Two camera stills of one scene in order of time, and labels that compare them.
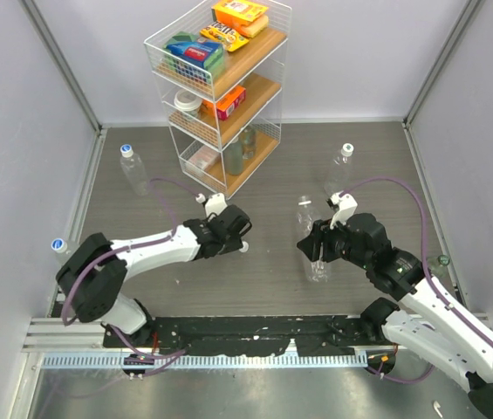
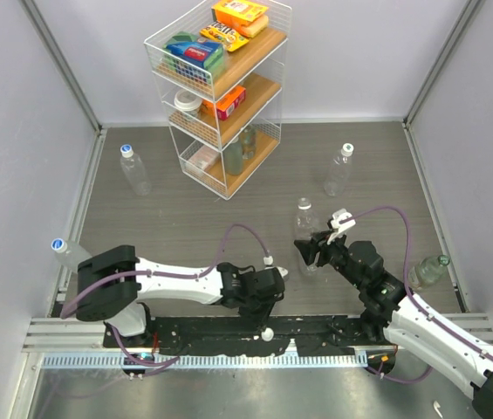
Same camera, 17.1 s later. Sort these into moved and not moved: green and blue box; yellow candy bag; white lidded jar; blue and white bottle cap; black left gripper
Moved: black left gripper
Not moved: green and blue box; white lidded jar; blue and white bottle cap; yellow candy bag
